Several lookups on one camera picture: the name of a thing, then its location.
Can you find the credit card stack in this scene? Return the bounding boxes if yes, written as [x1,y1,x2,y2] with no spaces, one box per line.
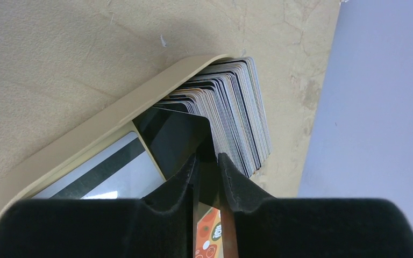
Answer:
[155,56,272,177]

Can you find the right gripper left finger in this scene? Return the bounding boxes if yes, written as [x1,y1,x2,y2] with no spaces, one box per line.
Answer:
[0,155,197,257]

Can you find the beige oval tray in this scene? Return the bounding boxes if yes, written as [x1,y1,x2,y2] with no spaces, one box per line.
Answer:
[0,54,234,218]

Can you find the glossy black credit card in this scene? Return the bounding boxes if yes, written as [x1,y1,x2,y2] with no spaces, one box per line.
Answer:
[133,107,219,207]

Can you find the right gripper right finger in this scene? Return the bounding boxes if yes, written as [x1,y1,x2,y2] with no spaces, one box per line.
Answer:
[218,153,413,257]

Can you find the striped card lying in tray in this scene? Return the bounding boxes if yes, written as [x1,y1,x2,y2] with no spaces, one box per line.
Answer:
[34,132,165,199]

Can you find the orange card pack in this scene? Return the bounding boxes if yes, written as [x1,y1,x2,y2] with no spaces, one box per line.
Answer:
[193,203,238,257]

